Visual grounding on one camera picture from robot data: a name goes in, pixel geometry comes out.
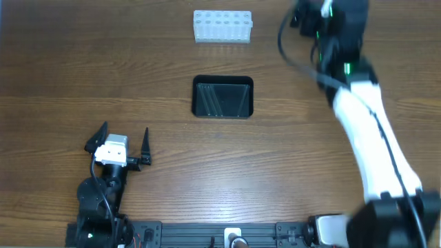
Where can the black tray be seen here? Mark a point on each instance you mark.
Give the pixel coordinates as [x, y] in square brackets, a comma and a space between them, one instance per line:
[229, 103]

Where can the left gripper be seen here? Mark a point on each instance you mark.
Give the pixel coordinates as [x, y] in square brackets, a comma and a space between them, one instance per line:
[135, 163]

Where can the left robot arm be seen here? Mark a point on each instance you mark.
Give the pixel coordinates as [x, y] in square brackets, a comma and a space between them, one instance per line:
[110, 187]

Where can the mounting rail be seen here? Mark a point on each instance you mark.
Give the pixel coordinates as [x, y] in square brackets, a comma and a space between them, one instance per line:
[193, 234]

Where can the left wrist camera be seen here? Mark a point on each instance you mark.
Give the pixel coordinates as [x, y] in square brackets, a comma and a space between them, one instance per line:
[112, 151]

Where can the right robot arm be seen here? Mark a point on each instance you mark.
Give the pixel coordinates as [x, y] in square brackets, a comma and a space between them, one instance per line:
[368, 137]

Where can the white test tube rack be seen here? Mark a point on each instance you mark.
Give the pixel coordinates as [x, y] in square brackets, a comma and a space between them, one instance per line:
[222, 32]

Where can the clear test tube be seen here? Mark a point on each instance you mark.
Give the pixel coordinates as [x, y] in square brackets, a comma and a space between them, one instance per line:
[214, 100]
[202, 100]
[208, 100]
[244, 100]

